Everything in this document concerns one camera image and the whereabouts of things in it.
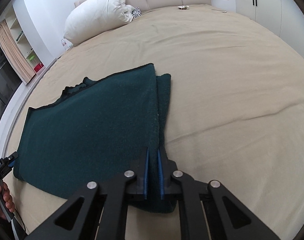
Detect white wardrobe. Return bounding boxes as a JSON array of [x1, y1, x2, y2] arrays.
[[235, 0, 304, 59]]

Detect dark green knit sweater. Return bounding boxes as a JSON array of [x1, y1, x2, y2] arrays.
[[13, 63, 176, 213]]

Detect beige curtain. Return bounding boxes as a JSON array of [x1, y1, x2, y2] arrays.
[[0, 20, 36, 84]]

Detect beige bed sheet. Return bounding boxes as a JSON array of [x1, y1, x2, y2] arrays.
[[6, 5, 304, 239]]

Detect small item on bed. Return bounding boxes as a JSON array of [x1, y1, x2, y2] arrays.
[[178, 5, 189, 10]]

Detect white pillow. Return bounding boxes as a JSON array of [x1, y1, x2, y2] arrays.
[[64, 0, 135, 46]]

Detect dark window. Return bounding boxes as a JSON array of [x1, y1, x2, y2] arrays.
[[0, 47, 22, 119]]

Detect red box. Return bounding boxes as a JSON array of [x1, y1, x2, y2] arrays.
[[34, 62, 44, 73]]

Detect person's left hand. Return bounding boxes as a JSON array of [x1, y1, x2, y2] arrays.
[[0, 179, 16, 221]]

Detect striped black white cloth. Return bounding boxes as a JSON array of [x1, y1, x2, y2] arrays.
[[131, 7, 142, 18]]

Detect white wall shelf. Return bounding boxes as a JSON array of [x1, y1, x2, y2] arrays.
[[5, 5, 44, 75]]

